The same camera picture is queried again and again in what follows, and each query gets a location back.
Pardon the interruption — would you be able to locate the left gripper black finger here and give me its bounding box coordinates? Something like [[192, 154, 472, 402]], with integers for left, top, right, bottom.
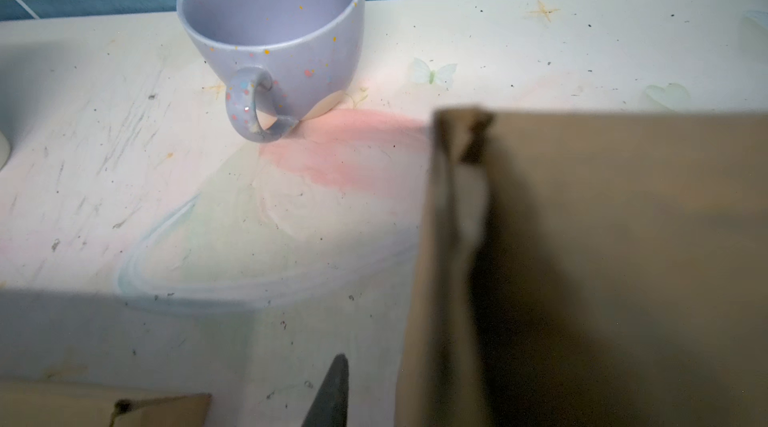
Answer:
[[301, 353, 350, 427]]

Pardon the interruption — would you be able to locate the brown cardboard sheet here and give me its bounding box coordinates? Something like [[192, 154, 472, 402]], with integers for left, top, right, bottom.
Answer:
[[394, 108, 767, 426]]

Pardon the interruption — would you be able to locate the brown cardboard box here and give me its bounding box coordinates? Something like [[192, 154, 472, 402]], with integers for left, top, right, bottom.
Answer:
[[1, 380, 212, 426]]

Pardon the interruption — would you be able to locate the lavender speckled ceramic cup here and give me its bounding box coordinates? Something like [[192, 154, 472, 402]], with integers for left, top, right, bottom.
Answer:
[[176, 0, 365, 143]]

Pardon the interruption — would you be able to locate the white ceramic mug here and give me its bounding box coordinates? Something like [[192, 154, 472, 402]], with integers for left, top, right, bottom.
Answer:
[[0, 132, 12, 169]]

